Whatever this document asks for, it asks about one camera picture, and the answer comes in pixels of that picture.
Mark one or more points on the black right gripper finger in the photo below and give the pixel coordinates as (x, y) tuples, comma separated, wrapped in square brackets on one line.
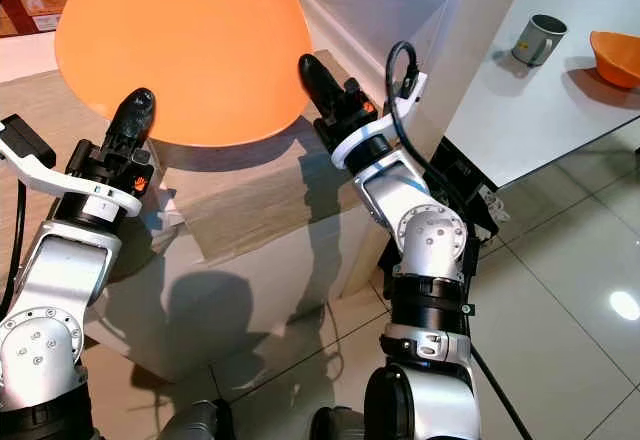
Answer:
[(315, 78)]

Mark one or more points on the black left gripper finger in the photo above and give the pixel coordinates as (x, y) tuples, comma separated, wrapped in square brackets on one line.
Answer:
[(132, 115)]

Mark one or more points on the large orange bowl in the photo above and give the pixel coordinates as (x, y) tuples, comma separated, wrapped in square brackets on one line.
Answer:
[(180, 50)]

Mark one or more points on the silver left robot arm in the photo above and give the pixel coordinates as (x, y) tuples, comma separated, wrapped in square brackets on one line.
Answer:
[(60, 280)]

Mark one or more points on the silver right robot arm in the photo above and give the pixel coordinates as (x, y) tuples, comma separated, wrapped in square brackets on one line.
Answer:
[(430, 230)]

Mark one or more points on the beige tablecloth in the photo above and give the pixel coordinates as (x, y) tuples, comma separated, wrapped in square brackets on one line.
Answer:
[(260, 200)]

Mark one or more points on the white glossy table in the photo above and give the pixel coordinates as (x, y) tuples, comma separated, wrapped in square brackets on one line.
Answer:
[(540, 110)]

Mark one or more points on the grey mug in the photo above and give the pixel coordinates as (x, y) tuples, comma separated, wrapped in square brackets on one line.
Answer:
[(535, 42)]

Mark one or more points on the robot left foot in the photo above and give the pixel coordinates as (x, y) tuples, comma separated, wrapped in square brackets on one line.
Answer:
[(195, 422)]

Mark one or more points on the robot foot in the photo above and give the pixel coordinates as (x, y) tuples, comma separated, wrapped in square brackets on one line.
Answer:
[(338, 426), (195, 422)]

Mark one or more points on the small orange bowl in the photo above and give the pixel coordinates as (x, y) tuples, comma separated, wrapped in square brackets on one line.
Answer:
[(615, 60)]

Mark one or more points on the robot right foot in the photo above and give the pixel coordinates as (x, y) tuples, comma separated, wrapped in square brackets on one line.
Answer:
[(338, 426)]

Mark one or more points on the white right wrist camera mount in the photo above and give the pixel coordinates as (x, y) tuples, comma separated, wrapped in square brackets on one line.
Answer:
[(360, 145)]

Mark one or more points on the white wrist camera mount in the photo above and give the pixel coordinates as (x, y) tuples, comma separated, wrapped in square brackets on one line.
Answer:
[(360, 145), (50, 175)]

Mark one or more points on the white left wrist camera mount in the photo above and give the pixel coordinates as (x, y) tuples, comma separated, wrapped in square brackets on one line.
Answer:
[(50, 175)]

